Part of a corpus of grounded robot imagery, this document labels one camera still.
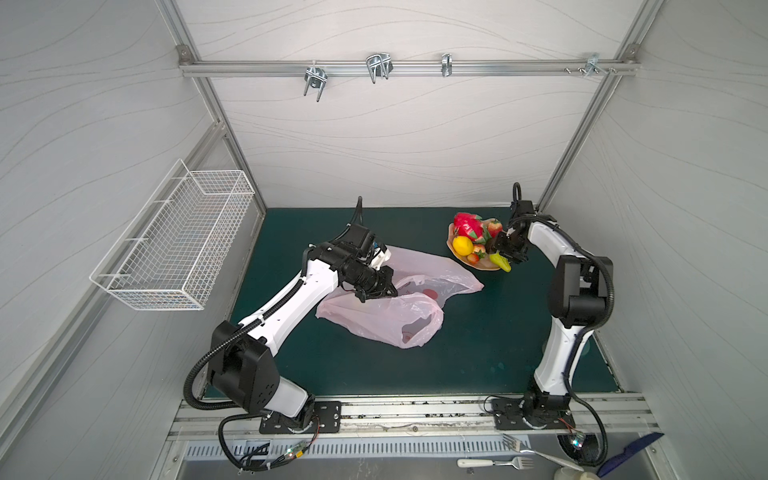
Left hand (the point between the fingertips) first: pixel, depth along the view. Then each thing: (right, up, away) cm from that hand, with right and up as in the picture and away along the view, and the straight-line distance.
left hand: (401, 289), depth 76 cm
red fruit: (+11, -5, +22) cm, 25 cm away
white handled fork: (+28, -39, -9) cm, 48 cm away
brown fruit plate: (+30, +4, +26) cm, 39 cm away
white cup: (+38, -41, -9) cm, 56 cm away
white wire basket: (-54, +10, -8) cm, 55 cm away
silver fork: (+27, -36, -7) cm, 45 cm away
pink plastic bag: (+6, +1, +5) cm, 8 cm away
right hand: (+36, +10, +23) cm, 44 cm away
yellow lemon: (+22, +11, +25) cm, 35 cm away
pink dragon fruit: (+24, +17, +25) cm, 39 cm away
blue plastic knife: (+47, -39, -9) cm, 62 cm away
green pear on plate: (+33, +5, +19) cm, 39 cm away
